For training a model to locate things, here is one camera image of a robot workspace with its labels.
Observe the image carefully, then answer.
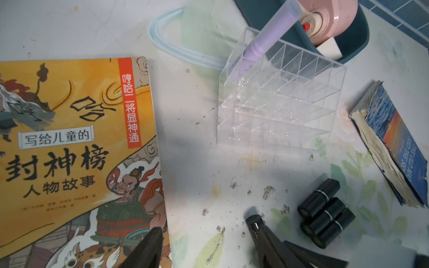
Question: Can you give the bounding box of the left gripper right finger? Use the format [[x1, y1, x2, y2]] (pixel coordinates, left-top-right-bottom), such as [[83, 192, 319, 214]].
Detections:
[[246, 214, 348, 268]]

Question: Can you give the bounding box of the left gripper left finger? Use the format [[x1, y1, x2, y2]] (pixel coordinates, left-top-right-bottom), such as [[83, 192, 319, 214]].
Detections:
[[120, 227, 163, 268]]

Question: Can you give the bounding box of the black lipstick silver band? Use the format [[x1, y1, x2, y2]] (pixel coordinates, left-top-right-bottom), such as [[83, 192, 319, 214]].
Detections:
[[298, 178, 340, 220], [301, 197, 346, 237], [312, 208, 356, 249]]

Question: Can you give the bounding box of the purple lip balm tube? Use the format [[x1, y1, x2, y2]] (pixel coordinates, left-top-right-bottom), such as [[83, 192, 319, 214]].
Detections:
[[230, 1, 302, 78]]

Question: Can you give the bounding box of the clear acrylic lipstick organizer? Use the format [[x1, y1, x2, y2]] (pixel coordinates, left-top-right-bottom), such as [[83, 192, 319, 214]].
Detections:
[[217, 27, 347, 150]]

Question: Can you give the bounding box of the orange children's story book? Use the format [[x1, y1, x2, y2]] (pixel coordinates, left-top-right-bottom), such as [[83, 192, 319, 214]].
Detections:
[[1, 57, 172, 268]]

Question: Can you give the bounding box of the blue paperback book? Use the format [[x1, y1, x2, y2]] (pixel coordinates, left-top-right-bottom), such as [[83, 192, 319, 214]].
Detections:
[[349, 80, 429, 208]]

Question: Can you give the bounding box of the pink compact in bin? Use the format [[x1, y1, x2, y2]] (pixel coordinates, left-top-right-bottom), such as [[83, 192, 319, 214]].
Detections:
[[298, 0, 358, 46]]

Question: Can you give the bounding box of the teal plastic storage bin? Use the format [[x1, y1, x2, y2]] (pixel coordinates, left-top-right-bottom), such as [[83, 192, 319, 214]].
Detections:
[[235, 0, 370, 64]]

